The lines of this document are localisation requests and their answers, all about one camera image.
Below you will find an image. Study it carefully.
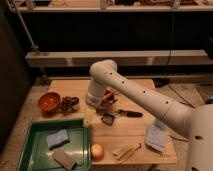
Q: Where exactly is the blue folded cloth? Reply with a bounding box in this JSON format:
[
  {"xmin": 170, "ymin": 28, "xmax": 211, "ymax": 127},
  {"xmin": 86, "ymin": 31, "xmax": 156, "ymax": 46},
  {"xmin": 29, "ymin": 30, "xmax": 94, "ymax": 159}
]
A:
[{"xmin": 145, "ymin": 125, "xmax": 167, "ymax": 152}]

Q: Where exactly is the dark bowl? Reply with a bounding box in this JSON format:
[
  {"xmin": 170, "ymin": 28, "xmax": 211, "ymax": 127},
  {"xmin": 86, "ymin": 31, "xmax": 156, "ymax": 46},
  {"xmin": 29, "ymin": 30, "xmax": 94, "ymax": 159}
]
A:
[{"xmin": 103, "ymin": 90, "xmax": 117, "ymax": 106}]

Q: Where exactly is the yellow red apple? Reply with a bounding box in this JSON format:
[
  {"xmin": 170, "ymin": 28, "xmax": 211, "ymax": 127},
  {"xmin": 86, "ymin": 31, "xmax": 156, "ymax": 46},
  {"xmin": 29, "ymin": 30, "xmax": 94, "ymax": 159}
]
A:
[{"xmin": 91, "ymin": 144, "xmax": 104, "ymax": 161}]

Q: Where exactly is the orange bowl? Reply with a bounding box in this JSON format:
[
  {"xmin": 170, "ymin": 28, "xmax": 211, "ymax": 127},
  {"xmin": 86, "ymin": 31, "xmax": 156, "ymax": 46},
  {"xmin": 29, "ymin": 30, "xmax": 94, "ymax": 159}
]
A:
[{"xmin": 37, "ymin": 92, "xmax": 61, "ymax": 112}]

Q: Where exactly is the slanted metal pole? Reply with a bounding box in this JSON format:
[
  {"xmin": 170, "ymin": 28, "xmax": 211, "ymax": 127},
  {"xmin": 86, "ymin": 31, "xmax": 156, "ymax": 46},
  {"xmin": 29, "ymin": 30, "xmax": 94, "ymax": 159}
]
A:
[{"xmin": 9, "ymin": 0, "xmax": 47, "ymax": 56}]

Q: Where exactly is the black cable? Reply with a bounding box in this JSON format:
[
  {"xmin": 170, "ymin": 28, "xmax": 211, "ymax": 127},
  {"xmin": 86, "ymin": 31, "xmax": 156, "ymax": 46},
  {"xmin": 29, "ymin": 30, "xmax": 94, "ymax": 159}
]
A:
[{"xmin": 165, "ymin": 0, "xmax": 196, "ymax": 108}]

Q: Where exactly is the blue sponge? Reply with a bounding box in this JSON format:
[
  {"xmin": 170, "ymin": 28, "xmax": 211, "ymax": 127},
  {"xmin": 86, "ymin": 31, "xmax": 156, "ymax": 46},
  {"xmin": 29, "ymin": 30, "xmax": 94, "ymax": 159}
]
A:
[{"xmin": 46, "ymin": 130, "xmax": 69, "ymax": 149}]

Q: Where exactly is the pale yellow banana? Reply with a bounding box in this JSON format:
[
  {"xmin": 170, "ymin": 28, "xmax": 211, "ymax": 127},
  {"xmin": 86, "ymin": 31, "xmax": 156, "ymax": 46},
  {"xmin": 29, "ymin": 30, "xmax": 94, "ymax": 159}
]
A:
[{"xmin": 112, "ymin": 144, "xmax": 141, "ymax": 160}]

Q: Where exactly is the upper white shelf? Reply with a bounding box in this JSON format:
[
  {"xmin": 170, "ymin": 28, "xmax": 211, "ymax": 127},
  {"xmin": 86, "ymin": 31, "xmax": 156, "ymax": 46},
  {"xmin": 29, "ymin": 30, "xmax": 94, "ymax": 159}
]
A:
[{"xmin": 6, "ymin": 0, "xmax": 213, "ymax": 12}]

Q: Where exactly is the wooden cutting board table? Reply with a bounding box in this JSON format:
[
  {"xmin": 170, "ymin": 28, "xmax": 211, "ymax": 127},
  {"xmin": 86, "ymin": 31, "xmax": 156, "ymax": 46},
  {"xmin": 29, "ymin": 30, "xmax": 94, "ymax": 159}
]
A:
[{"xmin": 40, "ymin": 80, "xmax": 177, "ymax": 166}]

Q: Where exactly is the green plastic tray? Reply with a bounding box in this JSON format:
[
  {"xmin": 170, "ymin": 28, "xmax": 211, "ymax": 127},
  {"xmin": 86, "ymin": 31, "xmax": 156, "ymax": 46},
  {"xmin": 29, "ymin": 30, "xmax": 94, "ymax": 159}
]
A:
[{"xmin": 16, "ymin": 119, "xmax": 91, "ymax": 171}]

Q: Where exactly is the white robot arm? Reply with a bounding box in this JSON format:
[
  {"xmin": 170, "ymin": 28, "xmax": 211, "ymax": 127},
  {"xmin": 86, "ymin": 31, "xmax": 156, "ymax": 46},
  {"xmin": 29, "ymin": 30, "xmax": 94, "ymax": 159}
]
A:
[{"xmin": 85, "ymin": 60, "xmax": 213, "ymax": 171}]

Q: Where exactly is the grey metal shelf rail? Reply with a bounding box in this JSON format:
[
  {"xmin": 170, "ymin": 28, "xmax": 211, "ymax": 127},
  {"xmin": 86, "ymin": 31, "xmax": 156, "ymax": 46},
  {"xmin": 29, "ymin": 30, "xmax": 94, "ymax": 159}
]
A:
[{"xmin": 25, "ymin": 50, "xmax": 213, "ymax": 68}]

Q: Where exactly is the orange carrot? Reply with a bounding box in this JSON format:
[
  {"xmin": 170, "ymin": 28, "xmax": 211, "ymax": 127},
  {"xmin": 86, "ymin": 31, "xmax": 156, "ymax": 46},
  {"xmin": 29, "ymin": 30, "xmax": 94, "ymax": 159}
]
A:
[{"xmin": 103, "ymin": 91, "xmax": 114, "ymax": 101}]

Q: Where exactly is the dark grape bunch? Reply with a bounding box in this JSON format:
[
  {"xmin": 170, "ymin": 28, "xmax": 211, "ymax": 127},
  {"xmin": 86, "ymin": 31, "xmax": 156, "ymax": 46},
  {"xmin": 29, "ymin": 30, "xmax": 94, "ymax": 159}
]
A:
[{"xmin": 60, "ymin": 96, "xmax": 79, "ymax": 113}]

